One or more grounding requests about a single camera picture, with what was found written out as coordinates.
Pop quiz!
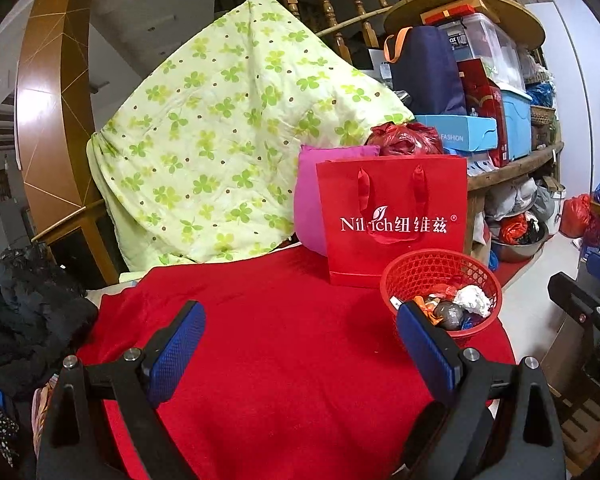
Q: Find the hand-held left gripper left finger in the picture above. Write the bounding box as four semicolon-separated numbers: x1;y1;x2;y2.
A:
36;301;207;480

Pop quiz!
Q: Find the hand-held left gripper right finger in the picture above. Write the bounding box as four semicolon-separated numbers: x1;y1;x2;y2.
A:
396;301;567;480

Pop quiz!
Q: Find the grey wrapper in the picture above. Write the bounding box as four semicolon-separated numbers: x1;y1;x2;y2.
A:
432;300;466;331

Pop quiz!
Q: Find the orange wrapper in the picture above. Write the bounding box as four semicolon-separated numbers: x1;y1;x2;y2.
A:
412;295;438;326

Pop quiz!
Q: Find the red-orange plastic bag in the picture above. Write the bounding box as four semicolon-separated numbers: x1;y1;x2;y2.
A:
427;282;461;301

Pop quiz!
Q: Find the white tissue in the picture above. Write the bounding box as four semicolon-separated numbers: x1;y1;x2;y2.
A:
452;285;492;318

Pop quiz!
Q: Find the red mesh plastic basket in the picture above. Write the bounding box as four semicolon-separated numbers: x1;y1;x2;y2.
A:
379;250;503;348

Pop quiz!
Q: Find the red floor mat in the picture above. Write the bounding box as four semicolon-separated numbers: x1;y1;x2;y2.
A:
495;257;538;288

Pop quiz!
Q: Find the metal basin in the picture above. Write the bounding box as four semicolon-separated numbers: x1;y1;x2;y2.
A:
490;220;550;263

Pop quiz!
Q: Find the white bed sheet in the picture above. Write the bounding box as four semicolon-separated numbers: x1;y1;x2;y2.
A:
87;270;148;311

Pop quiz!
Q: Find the orange-red plastic bag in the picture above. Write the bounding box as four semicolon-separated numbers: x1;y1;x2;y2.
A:
499;214;528;243

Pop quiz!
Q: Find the red cloth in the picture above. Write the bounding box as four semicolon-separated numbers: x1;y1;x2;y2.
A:
77;245;516;480

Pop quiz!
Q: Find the grey plastic bag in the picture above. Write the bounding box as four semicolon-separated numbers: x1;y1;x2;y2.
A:
485;177;538;221

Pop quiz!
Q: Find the pink striped cloth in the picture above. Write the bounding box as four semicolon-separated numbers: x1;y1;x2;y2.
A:
32;380;56;456

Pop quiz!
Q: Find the black quilted jacket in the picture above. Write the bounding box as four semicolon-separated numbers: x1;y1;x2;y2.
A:
0;245;98;401

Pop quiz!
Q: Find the blue white patterned packet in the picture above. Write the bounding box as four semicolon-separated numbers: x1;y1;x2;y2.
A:
467;152;496;173

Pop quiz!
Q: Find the woven basket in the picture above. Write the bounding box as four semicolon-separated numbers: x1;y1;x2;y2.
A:
530;105;558;126

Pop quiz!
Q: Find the light blue plastic storage bin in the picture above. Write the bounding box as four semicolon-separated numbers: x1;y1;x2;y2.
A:
500;87;533;161

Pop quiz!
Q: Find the red paper gift bag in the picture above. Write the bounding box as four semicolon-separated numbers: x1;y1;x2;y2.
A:
315;154;468;290

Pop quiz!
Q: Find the pink cushion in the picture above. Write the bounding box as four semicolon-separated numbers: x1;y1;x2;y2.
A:
294;144;381;257

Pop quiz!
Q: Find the light blue cardboard box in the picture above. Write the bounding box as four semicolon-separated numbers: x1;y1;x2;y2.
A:
415;114;498;155

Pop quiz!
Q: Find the red gift box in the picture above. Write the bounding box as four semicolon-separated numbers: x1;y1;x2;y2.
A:
457;58;510;168

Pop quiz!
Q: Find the grey cabinet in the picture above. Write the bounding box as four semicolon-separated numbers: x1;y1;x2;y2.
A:
0;187;36;256

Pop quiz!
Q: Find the dark red plastic bag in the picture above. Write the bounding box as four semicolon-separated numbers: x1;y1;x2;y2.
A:
365;121;445;157

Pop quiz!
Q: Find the green clover print quilt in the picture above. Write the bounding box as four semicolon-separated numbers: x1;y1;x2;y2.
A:
86;0;415;273

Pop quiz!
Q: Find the clear plastic storage box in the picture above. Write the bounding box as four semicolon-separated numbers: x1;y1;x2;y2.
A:
437;12;526;93

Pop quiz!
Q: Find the curved wooden pillar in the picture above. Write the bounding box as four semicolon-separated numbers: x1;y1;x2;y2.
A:
14;0;118;286

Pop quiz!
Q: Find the round wooden board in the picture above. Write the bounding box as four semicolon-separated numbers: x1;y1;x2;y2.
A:
384;0;546;51

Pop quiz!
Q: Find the navy bag with orange strap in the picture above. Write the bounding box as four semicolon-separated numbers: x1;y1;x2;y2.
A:
382;25;467;116

